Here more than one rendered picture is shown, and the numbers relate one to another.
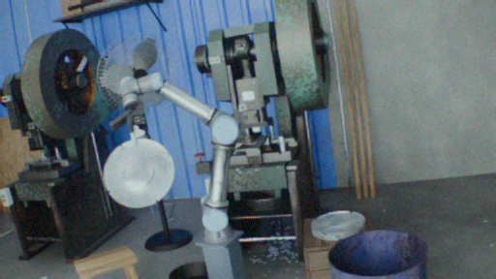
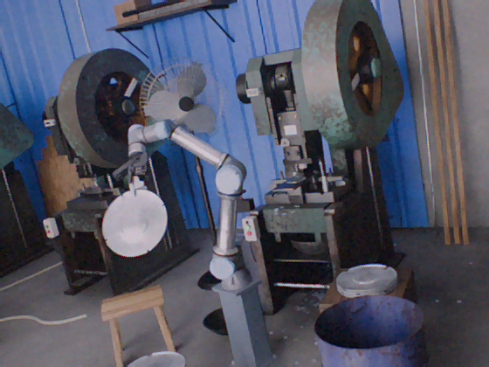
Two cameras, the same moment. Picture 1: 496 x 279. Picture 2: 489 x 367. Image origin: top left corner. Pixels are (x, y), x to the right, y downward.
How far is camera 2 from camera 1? 82 cm
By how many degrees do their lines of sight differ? 16
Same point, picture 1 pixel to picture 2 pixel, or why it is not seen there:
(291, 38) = (316, 73)
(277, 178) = (317, 221)
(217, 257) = (231, 304)
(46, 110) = (86, 141)
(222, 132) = (223, 182)
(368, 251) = (375, 316)
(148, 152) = (145, 203)
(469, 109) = not seen: outside the picture
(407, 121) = not seen: outside the picture
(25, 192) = (72, 222)
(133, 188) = (127, 238)
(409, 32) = not seen: outside the picture
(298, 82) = (328, 121)
